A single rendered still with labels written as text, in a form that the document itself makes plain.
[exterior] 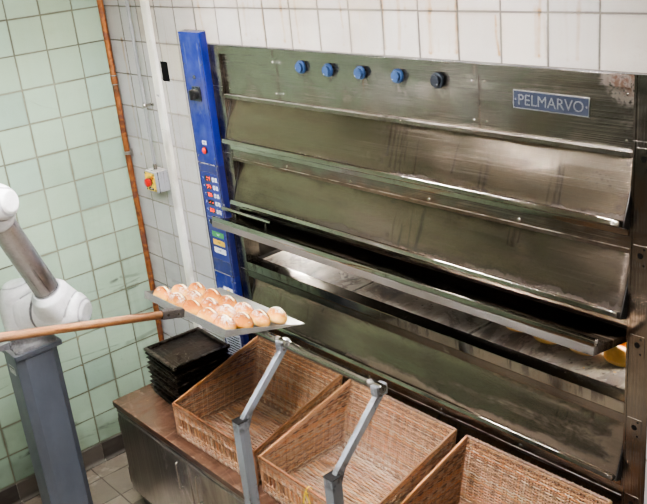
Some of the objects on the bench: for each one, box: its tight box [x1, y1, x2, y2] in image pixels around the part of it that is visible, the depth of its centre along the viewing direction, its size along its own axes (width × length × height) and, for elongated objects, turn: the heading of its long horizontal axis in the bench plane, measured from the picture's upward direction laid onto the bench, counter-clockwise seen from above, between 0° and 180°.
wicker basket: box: [258, 379, 457, 504], centre depth 310 cm, size 49×56×28 cm
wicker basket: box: [172, 335, 343, 486], centre depth 353 cm, size 49×56×28 cm
